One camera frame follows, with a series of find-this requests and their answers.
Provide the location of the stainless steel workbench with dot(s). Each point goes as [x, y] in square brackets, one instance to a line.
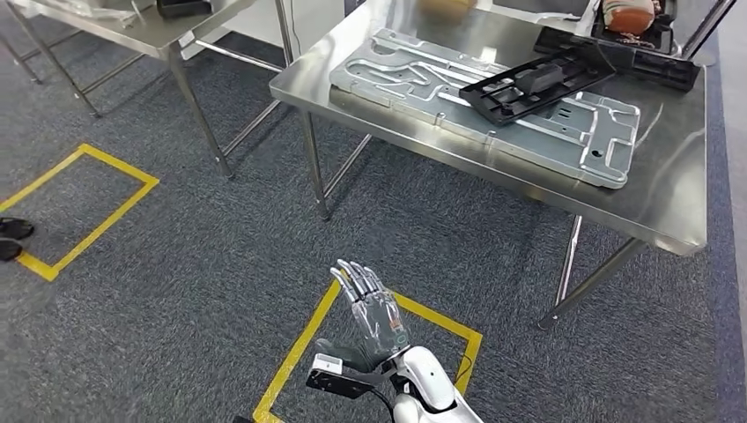
[659, 192]

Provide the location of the yellow floor tape square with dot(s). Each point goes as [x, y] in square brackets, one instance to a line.
[116, 201]
[292, 356]

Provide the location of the black flat object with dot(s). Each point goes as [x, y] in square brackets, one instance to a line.
[184, 8]

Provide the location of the grey flat panel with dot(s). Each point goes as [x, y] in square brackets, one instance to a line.
[537, 4]

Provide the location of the black slanted pole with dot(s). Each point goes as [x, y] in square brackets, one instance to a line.
[709, 26]

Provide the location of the orange striped pouch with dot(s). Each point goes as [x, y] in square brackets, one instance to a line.
[627, 14]

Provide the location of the black plastic frame part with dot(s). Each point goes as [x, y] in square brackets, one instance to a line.
[496, 105]

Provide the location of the black humanoid robot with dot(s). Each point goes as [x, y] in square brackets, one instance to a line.
[14, 227]

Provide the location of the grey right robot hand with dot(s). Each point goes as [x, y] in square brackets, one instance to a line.
[379, 321]

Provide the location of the black plastic tray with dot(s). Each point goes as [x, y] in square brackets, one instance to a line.
[665, 41]

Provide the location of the large machined aluminium plate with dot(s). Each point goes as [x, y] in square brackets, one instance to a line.
[408, 76]

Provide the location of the black plastic rail part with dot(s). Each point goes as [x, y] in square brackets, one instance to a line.
[659, 73]

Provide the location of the stainless steel table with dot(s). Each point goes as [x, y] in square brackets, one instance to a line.
[146, 35]

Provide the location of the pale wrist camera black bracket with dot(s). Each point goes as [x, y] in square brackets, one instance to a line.
[327, 365]

